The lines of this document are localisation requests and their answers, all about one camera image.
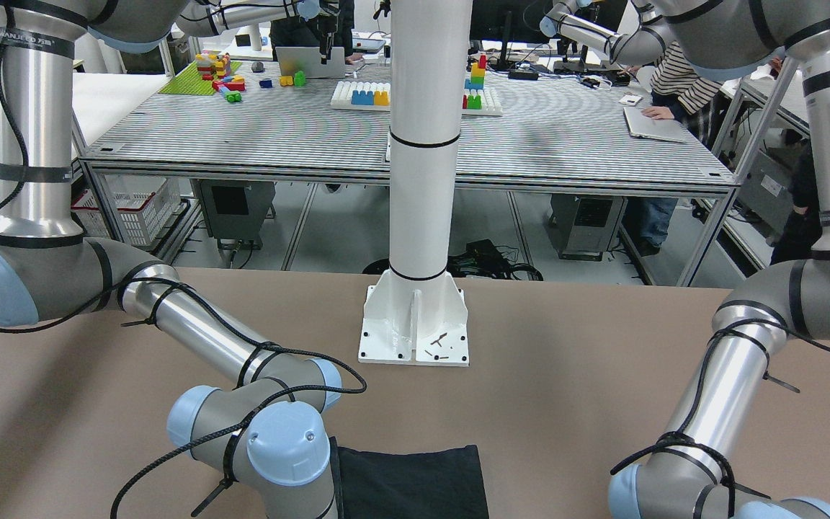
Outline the black graphic t-shirt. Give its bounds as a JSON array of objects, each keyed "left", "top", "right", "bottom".
[{"left": 329, "top": 437, "right": 488, "bottom": 518}]

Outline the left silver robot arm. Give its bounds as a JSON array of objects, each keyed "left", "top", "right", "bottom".
[{"left": 608, "top": 1, "right": 830, "bottom": 518}]

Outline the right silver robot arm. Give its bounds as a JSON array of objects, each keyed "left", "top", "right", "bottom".
[{"left": 0, "top": 1, "right": 347, "bottom": 518}]

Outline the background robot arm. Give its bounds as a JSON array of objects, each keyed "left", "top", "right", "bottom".
[{"left": 539, "top": 1, "right": 677, "bottom": 66}]

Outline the white central robot column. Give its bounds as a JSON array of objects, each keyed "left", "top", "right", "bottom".
[{"left": 358, "top": 1, "right": 472, "bottom": 367}]

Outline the grey control box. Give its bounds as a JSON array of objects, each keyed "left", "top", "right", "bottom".
[
  {"left": 548, "top": 193, "right": 627, "bottom": 262},
  {"left": 191, "top": 179, "right": 275, "bottom": 251}
]

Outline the white block tray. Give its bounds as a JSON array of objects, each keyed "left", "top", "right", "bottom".
[{"left": 330, "top": 80, "right": 504, "bottom": 116}]

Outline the open grey laptop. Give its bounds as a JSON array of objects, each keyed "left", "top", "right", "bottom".
[{"left": 276, "top": 46, "right": 347, "bottom": 79}]

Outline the striped aluminium work table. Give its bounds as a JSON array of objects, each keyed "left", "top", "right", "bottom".
[{"left": 80, "top": 58, "right": 740, "bottom": 288}]

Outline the silver laptop on table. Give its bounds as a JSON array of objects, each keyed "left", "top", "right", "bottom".
[{"left": 623, "top": 107, "right": 687, "bottom": 143}]

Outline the white plastic basket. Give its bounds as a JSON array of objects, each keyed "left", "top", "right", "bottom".
[{"left": 71, "top": 177, "right": 181, "bottom": 247}]

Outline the green lego baseplate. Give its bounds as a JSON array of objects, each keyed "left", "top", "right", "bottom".
[{"left": 158, "top": 61, "right": 246, "bottom": 96}]

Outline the person in striped shirt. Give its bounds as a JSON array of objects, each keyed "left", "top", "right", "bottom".
[{"left": 623, "top": 40, "right": 722, "bottom": 257}]

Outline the standing person black jacket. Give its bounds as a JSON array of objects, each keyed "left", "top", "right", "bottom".
[{"left": 769, "top": 142, "right": 821, "bottom": 265}]

